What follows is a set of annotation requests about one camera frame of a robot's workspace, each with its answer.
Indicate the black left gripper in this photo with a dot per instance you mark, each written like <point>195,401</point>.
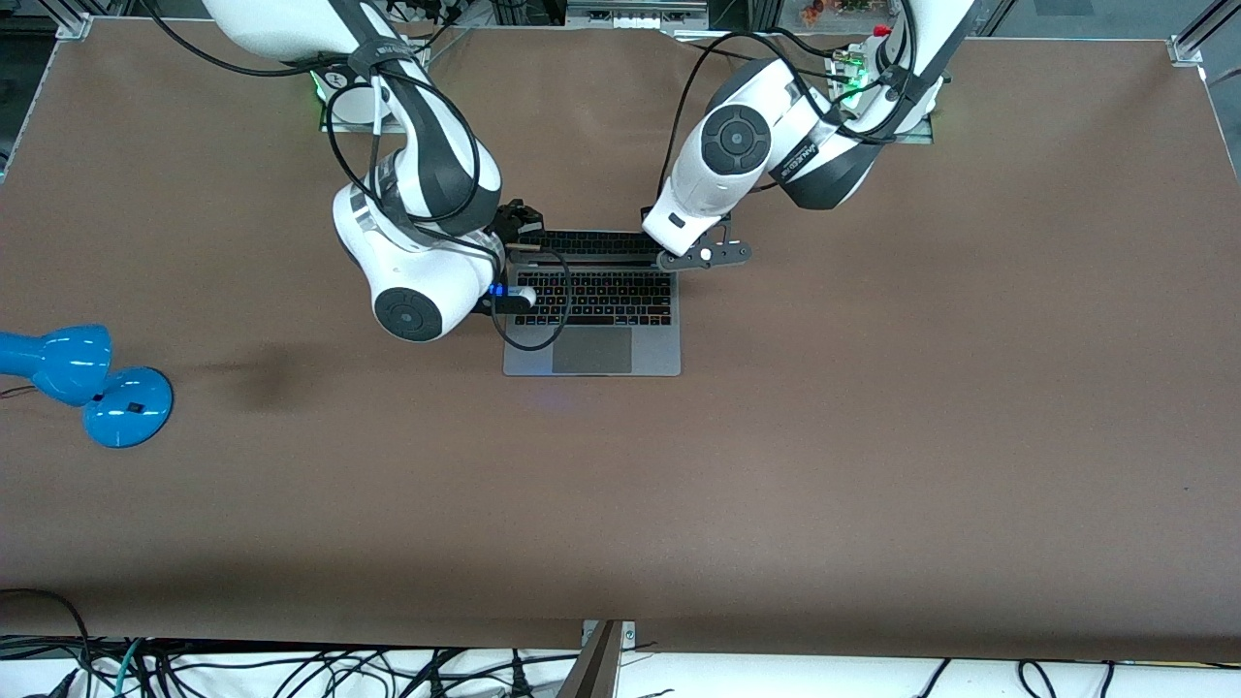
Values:
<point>646,212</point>

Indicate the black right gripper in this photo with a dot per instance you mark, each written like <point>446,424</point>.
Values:
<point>511,222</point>

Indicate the silver laptop with black keyboard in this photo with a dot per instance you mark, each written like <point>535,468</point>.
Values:
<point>591,351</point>

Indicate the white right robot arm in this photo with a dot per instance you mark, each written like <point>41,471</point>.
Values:
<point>417,281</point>

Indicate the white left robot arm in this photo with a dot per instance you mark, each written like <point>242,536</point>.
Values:
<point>737,141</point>

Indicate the grey equipment box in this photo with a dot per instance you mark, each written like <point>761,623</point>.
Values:
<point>630,15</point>

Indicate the colourful box of items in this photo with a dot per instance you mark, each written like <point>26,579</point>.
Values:
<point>834,10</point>

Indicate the blue desk lamp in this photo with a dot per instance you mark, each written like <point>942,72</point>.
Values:
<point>126,407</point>

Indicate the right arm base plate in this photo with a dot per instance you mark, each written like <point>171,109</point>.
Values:
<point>334,124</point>

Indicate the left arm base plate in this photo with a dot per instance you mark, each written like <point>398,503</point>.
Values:
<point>921,131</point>

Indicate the grey metal support post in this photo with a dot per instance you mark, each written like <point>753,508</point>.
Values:
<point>596,669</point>

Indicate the aluminium frame corner profile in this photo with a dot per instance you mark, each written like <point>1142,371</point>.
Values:
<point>1197,39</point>
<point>73,19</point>

